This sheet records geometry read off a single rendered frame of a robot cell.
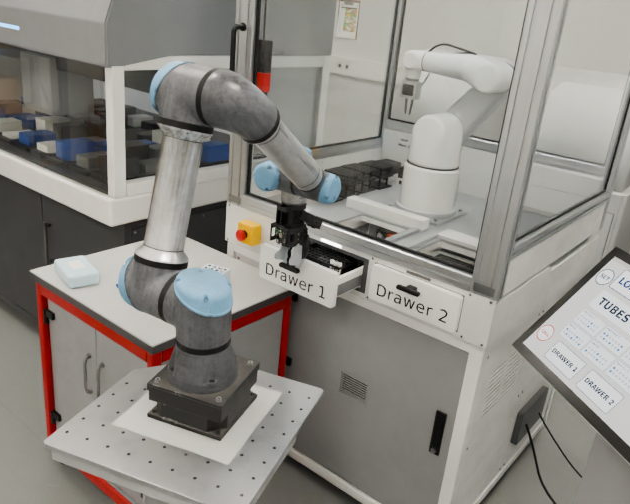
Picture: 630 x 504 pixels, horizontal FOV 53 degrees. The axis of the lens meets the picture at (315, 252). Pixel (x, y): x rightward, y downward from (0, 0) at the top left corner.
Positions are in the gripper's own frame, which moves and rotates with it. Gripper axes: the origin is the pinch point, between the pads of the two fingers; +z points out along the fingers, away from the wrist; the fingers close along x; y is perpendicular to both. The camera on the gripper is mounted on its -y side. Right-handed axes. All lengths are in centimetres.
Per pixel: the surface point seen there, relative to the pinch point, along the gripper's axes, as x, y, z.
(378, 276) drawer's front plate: 19.7, -15.9, 0.8
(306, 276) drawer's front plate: 4.3, -1.3, 2.1
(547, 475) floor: 65, -88, 91
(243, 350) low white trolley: -11.6, 6.5, 31.0
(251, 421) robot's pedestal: 30, 46, 15
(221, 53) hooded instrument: -80, -43, -50
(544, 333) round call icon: 74, 4, -11
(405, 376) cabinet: 32.2, -19.0, 30.6
